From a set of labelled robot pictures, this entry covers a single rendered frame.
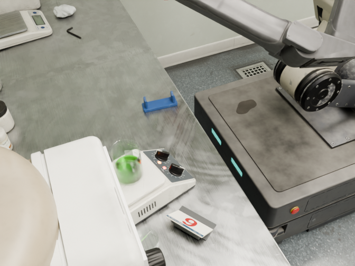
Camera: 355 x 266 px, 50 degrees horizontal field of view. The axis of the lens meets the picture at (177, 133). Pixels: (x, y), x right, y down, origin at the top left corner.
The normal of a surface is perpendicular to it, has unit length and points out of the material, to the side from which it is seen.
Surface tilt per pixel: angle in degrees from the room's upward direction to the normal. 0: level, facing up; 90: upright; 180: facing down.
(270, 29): 39
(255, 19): 43
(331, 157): 0
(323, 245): 0
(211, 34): 90
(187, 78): 0
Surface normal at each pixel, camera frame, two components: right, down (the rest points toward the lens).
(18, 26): -0.04, -0.69
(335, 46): 0.07, -0.07
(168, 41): 0.38, 0.66
